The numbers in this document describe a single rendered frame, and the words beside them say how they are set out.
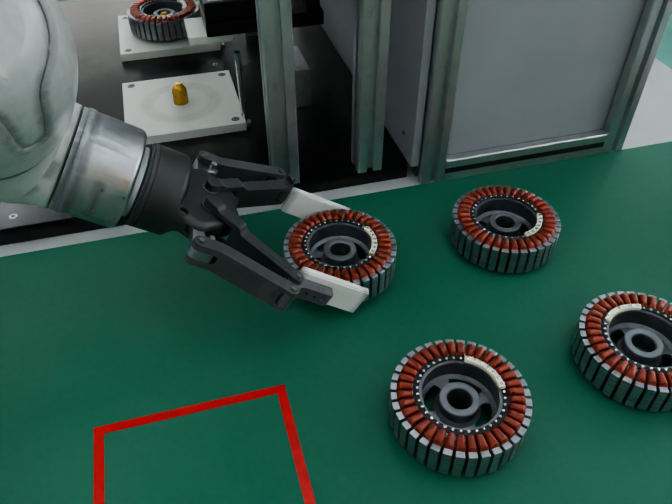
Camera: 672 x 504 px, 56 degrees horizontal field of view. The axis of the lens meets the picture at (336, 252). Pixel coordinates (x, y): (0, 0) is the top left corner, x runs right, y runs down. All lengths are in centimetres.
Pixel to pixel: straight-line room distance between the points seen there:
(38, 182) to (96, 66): 54
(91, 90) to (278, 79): 38
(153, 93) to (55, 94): 56
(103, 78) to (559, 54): 63
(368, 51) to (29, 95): 40
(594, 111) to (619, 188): 10
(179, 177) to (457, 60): 32
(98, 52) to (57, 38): 74
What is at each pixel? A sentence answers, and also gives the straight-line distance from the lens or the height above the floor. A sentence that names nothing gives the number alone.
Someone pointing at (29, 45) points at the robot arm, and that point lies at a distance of 34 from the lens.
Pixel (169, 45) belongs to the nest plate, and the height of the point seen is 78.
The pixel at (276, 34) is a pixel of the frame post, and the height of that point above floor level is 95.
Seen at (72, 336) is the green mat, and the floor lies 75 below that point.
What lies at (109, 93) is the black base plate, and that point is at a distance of 97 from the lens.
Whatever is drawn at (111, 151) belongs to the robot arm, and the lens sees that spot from 53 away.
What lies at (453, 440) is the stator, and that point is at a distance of 50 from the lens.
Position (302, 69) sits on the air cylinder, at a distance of 86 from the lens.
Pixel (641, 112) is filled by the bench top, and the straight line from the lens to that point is 101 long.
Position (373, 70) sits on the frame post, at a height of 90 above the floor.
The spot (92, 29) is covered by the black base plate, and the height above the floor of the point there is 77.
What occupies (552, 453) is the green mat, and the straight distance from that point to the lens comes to 55.
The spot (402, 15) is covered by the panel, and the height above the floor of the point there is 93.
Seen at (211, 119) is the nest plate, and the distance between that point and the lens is 84.
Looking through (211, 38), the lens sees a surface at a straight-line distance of 83.
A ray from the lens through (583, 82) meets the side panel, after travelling 82.
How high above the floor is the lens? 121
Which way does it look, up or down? 43 degrees down
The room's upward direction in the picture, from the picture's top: straight up
